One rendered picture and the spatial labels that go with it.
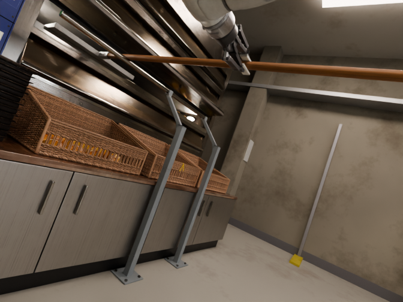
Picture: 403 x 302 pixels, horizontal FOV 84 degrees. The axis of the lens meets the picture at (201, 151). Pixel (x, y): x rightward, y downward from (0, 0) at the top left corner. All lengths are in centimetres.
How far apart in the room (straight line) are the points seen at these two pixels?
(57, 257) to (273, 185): 325
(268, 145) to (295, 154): 47
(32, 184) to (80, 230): 33
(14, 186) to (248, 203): 343
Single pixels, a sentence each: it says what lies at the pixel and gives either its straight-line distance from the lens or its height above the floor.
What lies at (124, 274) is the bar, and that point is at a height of 1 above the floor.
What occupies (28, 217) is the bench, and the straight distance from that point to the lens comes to 113.
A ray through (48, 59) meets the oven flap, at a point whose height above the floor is 103.
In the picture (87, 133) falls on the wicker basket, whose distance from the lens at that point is 115.
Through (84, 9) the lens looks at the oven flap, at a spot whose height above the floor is 137.
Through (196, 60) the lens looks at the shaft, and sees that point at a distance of 104.
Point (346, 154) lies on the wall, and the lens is 394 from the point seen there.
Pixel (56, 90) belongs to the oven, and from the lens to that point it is 161.
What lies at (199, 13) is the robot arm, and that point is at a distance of 68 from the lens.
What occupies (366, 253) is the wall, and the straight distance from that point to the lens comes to 389.
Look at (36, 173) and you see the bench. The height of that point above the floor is 52.
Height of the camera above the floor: 75
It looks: 4 degrees up
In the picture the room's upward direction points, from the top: 20 degrees clockwise
